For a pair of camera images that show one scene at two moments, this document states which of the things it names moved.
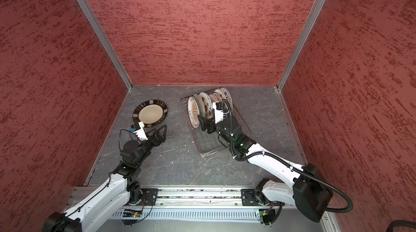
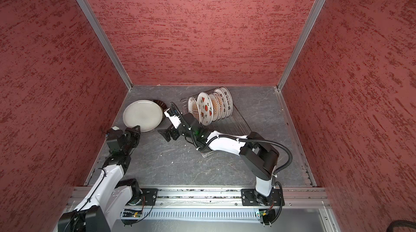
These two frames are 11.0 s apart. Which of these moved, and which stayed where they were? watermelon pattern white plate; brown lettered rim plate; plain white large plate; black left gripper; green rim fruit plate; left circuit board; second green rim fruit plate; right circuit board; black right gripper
Moved: black right gripper; plain white large plate; black left gripper
Stayed: green rim fruit plate; right circuit board; watermelon pattern white plate; second green rim fruit plate; brown lettered rim plate; left circuit board
